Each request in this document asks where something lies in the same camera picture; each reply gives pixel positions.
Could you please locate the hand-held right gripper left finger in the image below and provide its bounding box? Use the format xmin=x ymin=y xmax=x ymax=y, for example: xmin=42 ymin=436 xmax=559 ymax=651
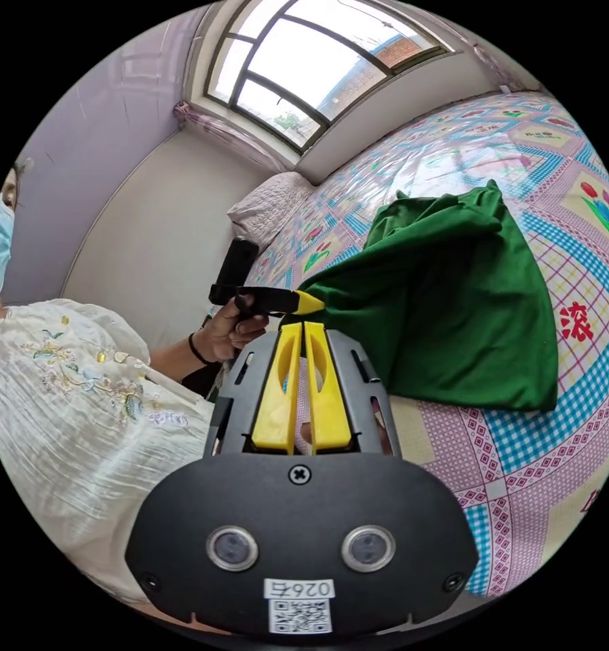
xmin=251 ymin=322 xmax=303 ymax=455

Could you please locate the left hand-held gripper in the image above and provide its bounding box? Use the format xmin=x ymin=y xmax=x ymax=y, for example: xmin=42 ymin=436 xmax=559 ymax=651
xmin=208 ymin=283 xmax=327 ymax=323

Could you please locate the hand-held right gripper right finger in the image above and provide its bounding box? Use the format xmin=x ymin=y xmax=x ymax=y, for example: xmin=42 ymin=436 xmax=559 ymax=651
xmin=303 ymin=321 xmax=354 ymax=455

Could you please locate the green t-shirt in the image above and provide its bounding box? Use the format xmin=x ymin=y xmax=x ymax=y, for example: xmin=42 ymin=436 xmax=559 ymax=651
xmin=279 ymin=179 xmax=559 ymax=413

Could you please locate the person's left forearm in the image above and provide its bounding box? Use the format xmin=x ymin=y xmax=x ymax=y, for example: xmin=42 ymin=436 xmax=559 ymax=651
xmin=149 ymin=333 xmax=215 ymax=383

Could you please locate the person's left hand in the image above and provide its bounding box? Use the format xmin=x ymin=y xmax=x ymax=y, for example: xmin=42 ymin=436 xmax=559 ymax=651
xmin=197 ymin=297 xmax=269 ymax=365

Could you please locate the white quilted pillow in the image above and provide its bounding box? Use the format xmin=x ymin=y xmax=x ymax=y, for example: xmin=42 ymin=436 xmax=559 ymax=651
xmin=227 ymin=171 xmax=315 ymax=254

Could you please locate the bed with printed sheet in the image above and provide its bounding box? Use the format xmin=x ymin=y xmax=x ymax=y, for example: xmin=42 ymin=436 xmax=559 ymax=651
xmin=243 ymin=91 xmax=609 ymax=599

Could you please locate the person's body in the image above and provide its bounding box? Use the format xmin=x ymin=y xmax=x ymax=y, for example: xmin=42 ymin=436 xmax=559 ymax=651
xmin=0 ymin=157 xmax=244 ymax=619

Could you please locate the window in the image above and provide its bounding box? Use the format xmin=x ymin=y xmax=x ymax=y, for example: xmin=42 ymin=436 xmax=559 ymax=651
xmin=184 ymin=0 xmax=460 ymax=156

